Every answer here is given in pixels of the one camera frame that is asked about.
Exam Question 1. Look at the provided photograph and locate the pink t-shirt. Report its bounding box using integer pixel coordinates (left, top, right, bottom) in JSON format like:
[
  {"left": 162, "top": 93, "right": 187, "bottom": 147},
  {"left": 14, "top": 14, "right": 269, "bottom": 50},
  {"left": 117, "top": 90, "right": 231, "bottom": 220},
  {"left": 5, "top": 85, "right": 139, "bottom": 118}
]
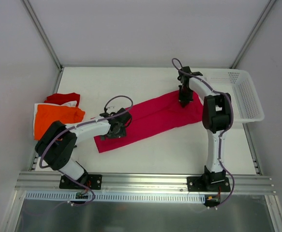
[{"left": 94, "top": 91, "right": 203, "bottom": 153}]

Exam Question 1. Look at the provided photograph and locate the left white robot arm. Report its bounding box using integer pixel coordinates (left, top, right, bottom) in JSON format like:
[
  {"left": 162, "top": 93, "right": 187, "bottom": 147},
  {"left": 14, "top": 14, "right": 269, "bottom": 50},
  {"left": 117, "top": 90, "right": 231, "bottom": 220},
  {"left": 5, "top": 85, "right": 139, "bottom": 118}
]
[{"left": 35, "top": 108, "right": 132, "bottom": 189}]

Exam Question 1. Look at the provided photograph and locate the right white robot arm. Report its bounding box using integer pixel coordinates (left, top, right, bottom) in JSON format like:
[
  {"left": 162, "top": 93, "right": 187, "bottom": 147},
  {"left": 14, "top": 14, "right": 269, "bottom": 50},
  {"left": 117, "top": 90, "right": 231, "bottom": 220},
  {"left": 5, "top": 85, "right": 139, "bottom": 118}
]
[{"left": 178, "top": 66, "right": 234, "bottom": 174}]

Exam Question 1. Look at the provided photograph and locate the white plastic mesh basket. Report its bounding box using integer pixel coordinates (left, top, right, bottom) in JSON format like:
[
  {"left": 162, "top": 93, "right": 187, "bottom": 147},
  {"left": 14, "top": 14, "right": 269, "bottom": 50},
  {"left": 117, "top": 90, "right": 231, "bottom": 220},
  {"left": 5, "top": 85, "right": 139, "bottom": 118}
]
[{"left": 202, "top": 69, "right": 265, "bottom": 123}]

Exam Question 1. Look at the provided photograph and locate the red folded t-shirt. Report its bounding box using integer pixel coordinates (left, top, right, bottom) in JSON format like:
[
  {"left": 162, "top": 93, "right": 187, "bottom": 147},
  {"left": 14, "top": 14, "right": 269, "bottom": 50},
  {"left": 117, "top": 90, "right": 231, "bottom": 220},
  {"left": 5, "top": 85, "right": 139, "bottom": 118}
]
[{"left": 44, "top": 93, "right": 80, "bottom": 106}]

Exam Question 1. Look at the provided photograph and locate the orange folded t-shirt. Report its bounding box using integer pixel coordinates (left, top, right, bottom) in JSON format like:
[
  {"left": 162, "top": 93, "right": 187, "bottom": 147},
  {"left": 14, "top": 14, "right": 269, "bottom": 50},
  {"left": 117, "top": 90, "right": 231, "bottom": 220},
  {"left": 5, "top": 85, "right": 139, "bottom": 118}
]
[{"left": 33, "top": 104, "right": 85, "bottom": 141}]

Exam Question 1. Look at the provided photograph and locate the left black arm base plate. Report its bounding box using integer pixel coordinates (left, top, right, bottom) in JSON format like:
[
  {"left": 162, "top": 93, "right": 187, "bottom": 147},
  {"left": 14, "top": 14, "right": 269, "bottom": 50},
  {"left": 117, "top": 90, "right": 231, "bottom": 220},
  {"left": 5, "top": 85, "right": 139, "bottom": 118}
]
[{"left": 59, "top": 173, "right": 103, "bottom": 190}]

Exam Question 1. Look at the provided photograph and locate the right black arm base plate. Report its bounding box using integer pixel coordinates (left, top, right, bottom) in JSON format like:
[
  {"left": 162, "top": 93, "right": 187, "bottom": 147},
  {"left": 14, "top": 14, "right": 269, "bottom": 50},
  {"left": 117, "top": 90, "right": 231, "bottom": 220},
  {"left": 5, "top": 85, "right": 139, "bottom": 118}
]
[{"left": 186, "top": 167, "right": 231, "bottom": 192}]

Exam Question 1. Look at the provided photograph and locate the white slotted cable duct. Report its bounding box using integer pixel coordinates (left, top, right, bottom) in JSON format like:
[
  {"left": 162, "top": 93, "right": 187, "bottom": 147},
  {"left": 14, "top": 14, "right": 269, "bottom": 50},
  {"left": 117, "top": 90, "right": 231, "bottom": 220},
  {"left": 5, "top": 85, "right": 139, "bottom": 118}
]
[{"left": 25, "top": 191, "right": 206, "bottom": 204}]

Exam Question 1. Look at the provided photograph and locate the aluminium mounting rail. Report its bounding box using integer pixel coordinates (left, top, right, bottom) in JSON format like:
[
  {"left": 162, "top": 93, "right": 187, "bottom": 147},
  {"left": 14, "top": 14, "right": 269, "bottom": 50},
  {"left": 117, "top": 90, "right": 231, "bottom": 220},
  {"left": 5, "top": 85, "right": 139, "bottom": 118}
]
[{"left": 15, "top": 172, "right": 277, "bottom": 195}]

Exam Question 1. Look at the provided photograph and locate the left aluminium frame post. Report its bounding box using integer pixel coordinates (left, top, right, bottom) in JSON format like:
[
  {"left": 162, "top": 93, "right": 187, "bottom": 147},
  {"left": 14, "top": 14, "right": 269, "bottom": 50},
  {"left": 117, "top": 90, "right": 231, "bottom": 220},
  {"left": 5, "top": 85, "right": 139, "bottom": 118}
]
[{"left": 21, "top": 0, "right": 62, "bottom": 71}]

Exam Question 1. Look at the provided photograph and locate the aluminium frame post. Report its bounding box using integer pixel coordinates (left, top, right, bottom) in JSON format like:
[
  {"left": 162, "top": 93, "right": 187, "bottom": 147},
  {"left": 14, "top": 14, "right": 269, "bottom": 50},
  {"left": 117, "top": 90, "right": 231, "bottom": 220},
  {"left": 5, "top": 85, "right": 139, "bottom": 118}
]
[
  {"left": 229, "top": 0, "right": 277, "bottom": 69},
  {"left": 21, "top": 0, "right": 62, "bottom": 71}
]

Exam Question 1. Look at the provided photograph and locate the right aluminium frame post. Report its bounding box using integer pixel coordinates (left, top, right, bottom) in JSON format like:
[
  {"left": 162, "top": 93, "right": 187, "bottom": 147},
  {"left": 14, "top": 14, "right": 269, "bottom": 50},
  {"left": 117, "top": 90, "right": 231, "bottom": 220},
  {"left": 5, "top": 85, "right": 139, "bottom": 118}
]
[{"left": 229, "top": 0, "right": 277, "bottom": 69}]

